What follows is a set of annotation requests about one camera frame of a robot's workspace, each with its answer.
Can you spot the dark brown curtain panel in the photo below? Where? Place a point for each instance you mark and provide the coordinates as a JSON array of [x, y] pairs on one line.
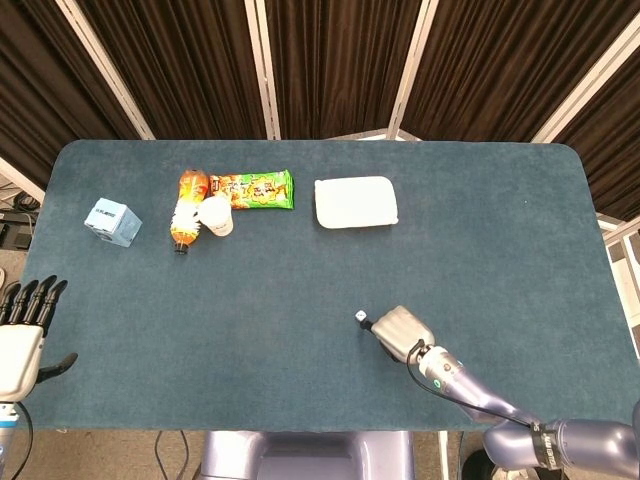
[[610, 150], [340, 65], [185, 65], [45, 90], [500, 65]]

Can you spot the teal blue table mat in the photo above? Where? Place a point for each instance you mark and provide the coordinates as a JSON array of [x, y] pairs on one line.
[[250, 350]]

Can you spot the purple robot base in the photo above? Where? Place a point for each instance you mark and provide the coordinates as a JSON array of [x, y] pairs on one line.
[[310, 457]]

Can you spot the purple right robot arm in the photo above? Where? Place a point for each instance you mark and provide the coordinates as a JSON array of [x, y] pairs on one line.
[[525, 425]]

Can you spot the white metal rack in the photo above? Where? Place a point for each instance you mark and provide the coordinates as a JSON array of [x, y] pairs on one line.
[[622, 260]]

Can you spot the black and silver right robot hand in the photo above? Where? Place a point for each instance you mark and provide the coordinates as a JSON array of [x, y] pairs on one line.
[[402, 332]]

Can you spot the white rectangular plastic container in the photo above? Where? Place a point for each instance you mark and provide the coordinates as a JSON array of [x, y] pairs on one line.
[[356, 202]]

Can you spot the black trash bin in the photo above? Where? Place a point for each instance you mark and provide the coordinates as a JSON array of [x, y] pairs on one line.
[[477, 467]]

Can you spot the black equipment on floor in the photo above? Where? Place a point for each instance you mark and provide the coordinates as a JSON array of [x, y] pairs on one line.
[[17, 225]]

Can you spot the small white die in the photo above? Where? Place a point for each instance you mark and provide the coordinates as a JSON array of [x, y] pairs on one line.
[[360, 315]]

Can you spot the orange drink bottle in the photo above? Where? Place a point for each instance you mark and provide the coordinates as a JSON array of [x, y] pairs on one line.
[[189, 210]]

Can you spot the green and orange snack packet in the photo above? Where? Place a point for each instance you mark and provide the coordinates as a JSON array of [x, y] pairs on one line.
[[255, 190]]

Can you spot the white paper cup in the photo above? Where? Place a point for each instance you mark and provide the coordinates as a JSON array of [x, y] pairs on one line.
[[217, 216]]

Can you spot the white table leg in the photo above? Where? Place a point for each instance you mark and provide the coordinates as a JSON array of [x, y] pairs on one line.
[[444, 455]]

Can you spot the white partition frame post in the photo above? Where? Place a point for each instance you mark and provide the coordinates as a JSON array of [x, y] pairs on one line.
[[262, 70], [107, 70], [20, 177], [410, 65], [585, 82]]

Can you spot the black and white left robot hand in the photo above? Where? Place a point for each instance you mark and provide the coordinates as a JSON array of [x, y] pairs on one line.
[[17, 357]]

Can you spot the light blue cube box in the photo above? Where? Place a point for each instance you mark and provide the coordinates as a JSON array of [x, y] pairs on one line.
[[111, 221]]

